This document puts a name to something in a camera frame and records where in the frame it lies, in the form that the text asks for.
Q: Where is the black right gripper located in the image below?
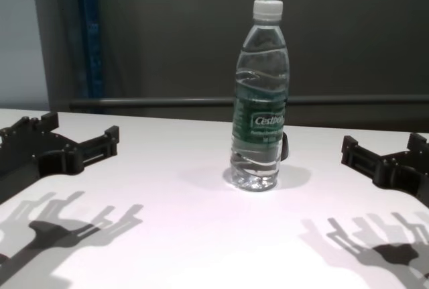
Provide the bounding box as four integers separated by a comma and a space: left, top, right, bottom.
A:
341, 133, 429, 208

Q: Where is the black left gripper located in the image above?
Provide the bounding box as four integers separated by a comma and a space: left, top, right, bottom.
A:
0, 113, 120, 205

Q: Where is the clear water bottle green label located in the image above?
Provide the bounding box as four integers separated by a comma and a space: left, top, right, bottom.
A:
229, 0, 290, 193

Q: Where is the green YES push button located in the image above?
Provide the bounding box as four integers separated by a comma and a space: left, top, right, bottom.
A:
280, 131, 291, 162

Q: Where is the grey horizontal metal rail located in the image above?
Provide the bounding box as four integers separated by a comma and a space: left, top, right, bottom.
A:
69, 96, 429, 107

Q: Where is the blue upright metal post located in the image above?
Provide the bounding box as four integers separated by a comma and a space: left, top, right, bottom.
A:
76, 0, 105, 97

